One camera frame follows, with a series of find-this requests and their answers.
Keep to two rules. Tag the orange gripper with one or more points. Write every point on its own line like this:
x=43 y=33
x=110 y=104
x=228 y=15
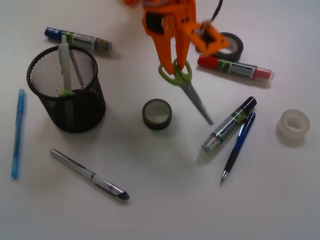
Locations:
x=163 y=19

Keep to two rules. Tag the green handled scissors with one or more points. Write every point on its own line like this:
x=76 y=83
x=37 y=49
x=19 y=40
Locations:
x=184 y=81

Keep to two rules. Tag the blue cap whiteboard marker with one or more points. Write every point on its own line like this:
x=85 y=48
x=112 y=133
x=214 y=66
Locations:
x=88 y=42

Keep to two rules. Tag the black cap whiteboard marker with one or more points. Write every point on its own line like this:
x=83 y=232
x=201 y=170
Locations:
x=226 y=128

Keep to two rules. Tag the blue black ballpoint pen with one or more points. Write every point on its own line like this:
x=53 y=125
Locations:
x=243 y=133

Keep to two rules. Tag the white green pen in holder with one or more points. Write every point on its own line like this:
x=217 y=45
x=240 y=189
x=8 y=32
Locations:
x=65 y=70

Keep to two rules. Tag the black mesh pen holder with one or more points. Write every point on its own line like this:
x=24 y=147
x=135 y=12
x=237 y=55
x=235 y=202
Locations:
x=76 y=110

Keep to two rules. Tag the silver white rollerball pen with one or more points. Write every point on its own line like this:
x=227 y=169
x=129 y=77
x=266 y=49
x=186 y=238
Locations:
x=96 y=179

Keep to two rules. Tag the light blue pen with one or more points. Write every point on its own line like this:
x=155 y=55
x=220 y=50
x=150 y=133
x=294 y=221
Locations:
x=18 y=134

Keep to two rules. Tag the red cap whiteboard marker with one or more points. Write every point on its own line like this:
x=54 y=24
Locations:
x=239 y=69

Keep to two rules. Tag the black tape roll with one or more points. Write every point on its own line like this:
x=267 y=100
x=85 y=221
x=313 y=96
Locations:
x=232 y=52

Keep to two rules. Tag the dark brown tape roll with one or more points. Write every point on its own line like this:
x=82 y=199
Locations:
x=157 y=114

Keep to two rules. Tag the clear tape roll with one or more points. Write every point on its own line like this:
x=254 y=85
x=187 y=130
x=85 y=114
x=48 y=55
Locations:
x=293 y=126

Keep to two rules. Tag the orange gripper camera mount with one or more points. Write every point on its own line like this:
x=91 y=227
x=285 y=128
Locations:
x=191 y=30

